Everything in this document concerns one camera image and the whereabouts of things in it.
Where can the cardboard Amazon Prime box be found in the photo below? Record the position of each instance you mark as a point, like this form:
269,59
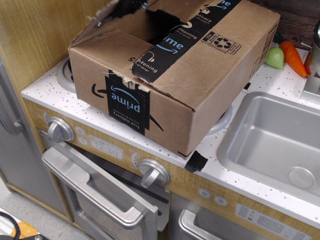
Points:
170,71

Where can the right silver stove knob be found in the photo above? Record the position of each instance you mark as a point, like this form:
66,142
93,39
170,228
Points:
152,173

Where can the silver stove knob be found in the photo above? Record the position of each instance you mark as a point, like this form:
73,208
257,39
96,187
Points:
59,130
152,173

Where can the black tape patch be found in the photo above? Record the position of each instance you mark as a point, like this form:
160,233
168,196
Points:
196,162

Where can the left silver stove knob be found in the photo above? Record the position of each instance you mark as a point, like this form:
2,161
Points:
59,130

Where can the silver toy oven door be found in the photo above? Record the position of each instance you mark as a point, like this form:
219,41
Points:
100,204

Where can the silver dishwasher door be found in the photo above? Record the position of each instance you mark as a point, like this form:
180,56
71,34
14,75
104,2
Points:
190,221

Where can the silver toy sink basin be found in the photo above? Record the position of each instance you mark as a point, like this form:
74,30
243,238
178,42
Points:
276,142

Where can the green toy vegetable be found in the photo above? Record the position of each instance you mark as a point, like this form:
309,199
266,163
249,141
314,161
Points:
275,58

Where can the silver toy fridge door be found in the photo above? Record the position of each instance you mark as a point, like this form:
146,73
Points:
21,166

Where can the orange toy carrot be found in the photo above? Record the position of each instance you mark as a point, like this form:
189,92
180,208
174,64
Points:
292,58

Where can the silver toy faucet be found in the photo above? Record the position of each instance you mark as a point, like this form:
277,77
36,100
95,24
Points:
311,91

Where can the orange cloth piece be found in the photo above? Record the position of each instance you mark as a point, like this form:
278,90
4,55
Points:
26,230

